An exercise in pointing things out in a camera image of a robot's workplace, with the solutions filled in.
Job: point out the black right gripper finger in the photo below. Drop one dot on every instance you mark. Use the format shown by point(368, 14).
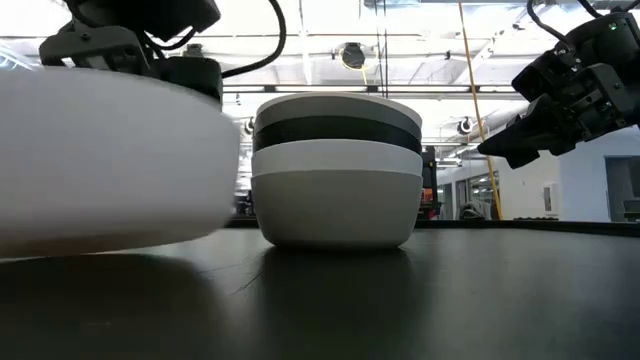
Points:
point(540, 149)
point(525, 132)

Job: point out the black cabinet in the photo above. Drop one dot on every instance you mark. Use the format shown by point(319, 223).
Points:
point(429, 170)

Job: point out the white bowl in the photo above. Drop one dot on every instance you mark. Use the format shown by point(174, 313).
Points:
point(100, 165)
point(335, 157)

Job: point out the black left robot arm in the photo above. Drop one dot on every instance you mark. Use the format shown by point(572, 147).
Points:
point(150, 15)

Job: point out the grey door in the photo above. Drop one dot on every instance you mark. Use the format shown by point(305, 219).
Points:
point(622, 185)

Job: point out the ceiling light rail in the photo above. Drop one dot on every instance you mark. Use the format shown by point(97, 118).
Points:
point(320, 89)

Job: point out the light grey bowl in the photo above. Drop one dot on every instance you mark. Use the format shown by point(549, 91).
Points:
point(335, 210)

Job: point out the black table edge rail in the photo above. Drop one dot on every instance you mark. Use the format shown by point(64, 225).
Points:
point(500, 226)

